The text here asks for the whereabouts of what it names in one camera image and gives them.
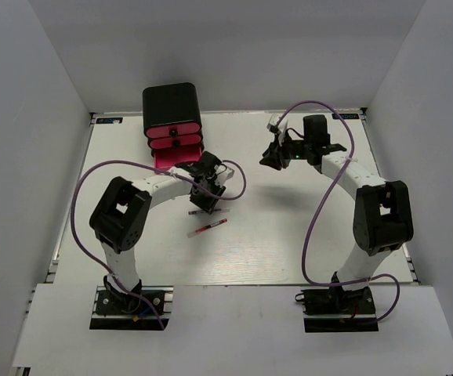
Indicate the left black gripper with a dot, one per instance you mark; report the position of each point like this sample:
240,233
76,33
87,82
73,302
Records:
207,205

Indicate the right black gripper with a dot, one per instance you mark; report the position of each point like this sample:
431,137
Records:
273,153

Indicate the purple gel pen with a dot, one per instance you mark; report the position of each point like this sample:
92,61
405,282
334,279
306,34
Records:
200,212

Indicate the red gel pen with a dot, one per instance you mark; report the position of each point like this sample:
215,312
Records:
206,227

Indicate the pink top drawer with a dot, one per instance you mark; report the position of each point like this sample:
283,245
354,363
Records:
171,130

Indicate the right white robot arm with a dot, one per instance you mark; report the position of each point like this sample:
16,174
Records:
382,220

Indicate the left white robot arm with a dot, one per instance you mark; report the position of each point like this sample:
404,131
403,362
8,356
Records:
120,216

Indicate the right blue table label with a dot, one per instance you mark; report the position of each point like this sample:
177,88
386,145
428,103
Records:
346,116

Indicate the blue table label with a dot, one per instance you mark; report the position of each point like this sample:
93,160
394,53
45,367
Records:
109,121
346,116

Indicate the black drawer cabinet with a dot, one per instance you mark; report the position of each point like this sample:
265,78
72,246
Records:
171,104

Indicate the left blue table label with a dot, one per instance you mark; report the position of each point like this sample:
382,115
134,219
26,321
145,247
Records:
109,121

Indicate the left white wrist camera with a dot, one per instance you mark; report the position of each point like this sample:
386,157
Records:
222,174

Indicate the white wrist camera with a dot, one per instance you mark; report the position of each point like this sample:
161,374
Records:
278,127
222,174

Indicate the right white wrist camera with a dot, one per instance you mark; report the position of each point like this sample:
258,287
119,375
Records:
278,127

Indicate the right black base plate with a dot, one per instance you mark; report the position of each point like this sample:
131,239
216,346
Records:
334,310

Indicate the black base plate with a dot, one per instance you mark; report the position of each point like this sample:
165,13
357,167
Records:
334,310
108,314

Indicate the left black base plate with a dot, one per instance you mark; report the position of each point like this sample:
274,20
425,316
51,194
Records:
108,314

